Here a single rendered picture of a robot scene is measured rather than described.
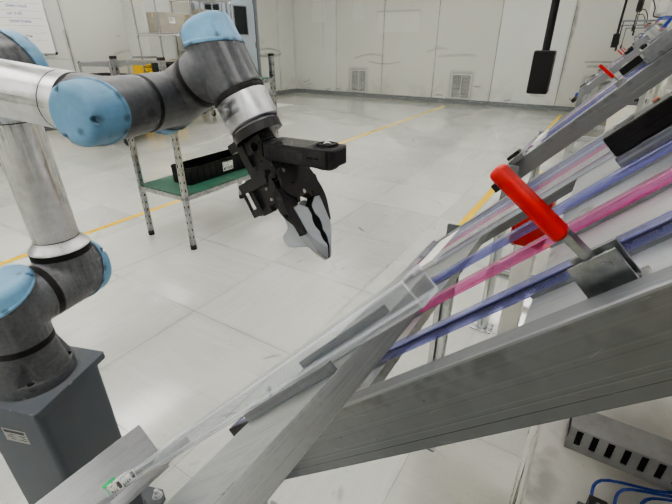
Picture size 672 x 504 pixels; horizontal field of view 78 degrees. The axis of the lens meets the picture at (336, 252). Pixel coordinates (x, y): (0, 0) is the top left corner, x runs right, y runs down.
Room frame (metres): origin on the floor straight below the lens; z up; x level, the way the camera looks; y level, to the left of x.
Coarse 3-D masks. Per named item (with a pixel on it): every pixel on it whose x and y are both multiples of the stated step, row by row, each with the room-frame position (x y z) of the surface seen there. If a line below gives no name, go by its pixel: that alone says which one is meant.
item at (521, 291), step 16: (656, 224) 0.26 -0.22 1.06; (608, 240) 0.28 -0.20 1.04; (624, 240) 0.27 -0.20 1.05; (640, 240) 0.26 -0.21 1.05; (544, 272) 0.30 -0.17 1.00; (560, 272) 0.28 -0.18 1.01; (512, 288) 0.31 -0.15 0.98; (528, 288) 0.29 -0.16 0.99; (544, 288) 0.29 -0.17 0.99; (480, 304) 0.32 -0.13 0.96; (496, 304) 0.30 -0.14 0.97; (512, 304) 0.30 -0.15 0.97; (448, 320) 0.33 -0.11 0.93; (464, 320) 0.32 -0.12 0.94; (416, 336) 0.34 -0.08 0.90; (432, 336) 0.33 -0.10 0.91; (400, 352) 0.35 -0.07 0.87
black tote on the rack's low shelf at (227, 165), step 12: (204, 156) 2.88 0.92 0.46; (216, 156) 2.97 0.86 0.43; (228, 156) 3.07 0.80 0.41; (192, 168) 2.58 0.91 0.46; (204, 168) 2.66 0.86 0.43; (216, 168) 2.74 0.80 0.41; (228, 168) 2.83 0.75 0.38; (240, 168) 2.94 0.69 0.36; (192, 180) 2.56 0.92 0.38; (204, 180) 2.65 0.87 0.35
